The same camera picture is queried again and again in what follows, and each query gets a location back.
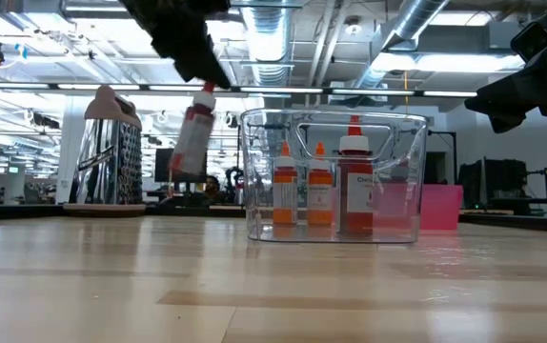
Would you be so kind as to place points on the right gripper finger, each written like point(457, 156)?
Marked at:
point(507, 123)
point(507, 95)

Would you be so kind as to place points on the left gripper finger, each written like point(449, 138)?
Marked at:
point(204, 64)

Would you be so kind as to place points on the large red colouring bottle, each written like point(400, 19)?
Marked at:
point(355, 190)
point(192, 138)

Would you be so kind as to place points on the small orange colouring bottle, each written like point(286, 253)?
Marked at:
point(320, 195)
point(285, 195)

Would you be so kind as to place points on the black machine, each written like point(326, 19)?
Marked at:
point(497, 186)

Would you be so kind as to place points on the clear plastic bin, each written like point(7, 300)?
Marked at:
point(259, 143)

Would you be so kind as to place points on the pink plastic tray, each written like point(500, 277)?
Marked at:
point(442, 207)

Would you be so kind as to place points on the black computer monitor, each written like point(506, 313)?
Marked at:
point(164, 167)

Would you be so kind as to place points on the person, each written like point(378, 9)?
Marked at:
point(212, 187)

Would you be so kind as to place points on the metal box grater pink-trimmed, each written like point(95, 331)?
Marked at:
point(111, 162)

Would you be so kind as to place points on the round ceiling fixture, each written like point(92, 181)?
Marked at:
point(353, 26)

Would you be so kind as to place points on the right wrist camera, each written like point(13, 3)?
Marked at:
point(535, 40)

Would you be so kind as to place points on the ribbed silver ceiling duct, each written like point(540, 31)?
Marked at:
point(269, 38)

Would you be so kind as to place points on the black door frame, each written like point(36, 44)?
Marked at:
point(438, 164)

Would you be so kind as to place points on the ceiling light rail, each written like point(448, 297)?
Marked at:
point(302, 89)

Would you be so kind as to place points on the spiral silver ceiling duct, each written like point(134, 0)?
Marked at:
point(411, 24)

